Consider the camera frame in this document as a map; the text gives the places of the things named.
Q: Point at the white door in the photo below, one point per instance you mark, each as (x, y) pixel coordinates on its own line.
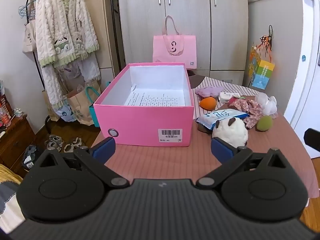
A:
(305, 67)

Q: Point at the blue printed paper bag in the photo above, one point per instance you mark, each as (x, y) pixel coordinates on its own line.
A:
(64, 112)

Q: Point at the purple fluffy cloth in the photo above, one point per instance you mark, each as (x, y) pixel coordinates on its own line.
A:
(208, 91)

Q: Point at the red bottles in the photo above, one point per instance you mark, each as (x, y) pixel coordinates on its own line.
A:
(5, 110)

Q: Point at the brown striped tablecloth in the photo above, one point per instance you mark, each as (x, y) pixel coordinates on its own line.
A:
(162, 160)

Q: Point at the beige canvas tote bag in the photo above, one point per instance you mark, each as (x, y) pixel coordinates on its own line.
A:
(28, 40)

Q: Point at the yellow grey blanket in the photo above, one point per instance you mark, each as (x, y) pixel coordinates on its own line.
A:
(7, 200)

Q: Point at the orange makeup sponge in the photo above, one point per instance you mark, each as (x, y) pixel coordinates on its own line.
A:
(208, 103)

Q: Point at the white plastic bag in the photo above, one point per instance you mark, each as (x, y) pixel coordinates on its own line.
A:
(268, 105)

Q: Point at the black shoe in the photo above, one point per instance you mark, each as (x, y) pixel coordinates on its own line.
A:
(31, 157)

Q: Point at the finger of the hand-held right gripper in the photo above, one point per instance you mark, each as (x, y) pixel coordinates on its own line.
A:
(312, 139)

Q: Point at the green makeup sponge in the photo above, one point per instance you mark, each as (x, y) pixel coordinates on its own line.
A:
(264, 123)

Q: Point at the pink cardboard box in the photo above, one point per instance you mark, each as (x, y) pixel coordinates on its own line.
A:
(140, 122)

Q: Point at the cream fleece pajama jacket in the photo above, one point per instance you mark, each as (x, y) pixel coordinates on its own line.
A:
(62, 22)

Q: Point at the pink tote bag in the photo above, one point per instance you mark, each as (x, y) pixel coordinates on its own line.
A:
(175, 50)

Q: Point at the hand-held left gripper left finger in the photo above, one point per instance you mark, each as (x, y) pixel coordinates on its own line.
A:
(104, 148)

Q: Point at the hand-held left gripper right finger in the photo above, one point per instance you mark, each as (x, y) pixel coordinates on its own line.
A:
(221, 148)

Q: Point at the white panda plush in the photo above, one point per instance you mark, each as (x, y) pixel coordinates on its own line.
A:
(232, 132)

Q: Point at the blue wet wipes pack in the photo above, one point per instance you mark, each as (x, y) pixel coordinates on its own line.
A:
(220, 117)

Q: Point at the grey wooden wardrobe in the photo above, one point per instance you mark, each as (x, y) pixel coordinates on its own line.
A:
(187, 7)

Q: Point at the brown paper bag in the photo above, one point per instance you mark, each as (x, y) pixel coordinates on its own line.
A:
(80, 105)

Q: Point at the beige sandal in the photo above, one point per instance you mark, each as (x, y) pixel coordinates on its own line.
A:
(75, 143)

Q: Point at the white tissue packet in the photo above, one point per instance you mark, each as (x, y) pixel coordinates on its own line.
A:
(228, 97)

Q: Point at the grey sandal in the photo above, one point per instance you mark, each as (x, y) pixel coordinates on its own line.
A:
(53, 142)

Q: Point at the floral fabric scrunchie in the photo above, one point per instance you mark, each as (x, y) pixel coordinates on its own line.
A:
(250, 110)

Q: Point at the colourful gift bag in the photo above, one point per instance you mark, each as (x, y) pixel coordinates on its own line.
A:
(261, 71)

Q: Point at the wooden nightstand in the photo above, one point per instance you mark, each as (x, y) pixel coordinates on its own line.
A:
(15, 140)

